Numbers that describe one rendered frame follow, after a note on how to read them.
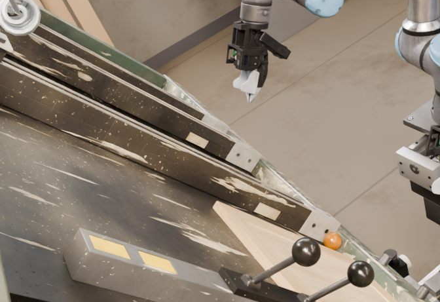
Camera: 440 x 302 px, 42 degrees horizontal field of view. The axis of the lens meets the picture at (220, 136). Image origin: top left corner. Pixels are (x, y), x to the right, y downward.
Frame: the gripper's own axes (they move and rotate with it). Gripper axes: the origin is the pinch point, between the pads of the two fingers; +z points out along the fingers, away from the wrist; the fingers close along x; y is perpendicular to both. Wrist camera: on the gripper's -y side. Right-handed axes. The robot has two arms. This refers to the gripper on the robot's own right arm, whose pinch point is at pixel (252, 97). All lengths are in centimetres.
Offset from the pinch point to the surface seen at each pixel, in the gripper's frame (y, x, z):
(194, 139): 0.4, -28.0, 22.6
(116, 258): 64, 66, -6
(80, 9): -43, -278, 25
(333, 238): -16.3, 22.1, 34.3
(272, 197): 2.6, 17.3, 20.9
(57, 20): 18, -118, 2
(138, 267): 61, 66, -4
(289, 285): 26, 54, 16
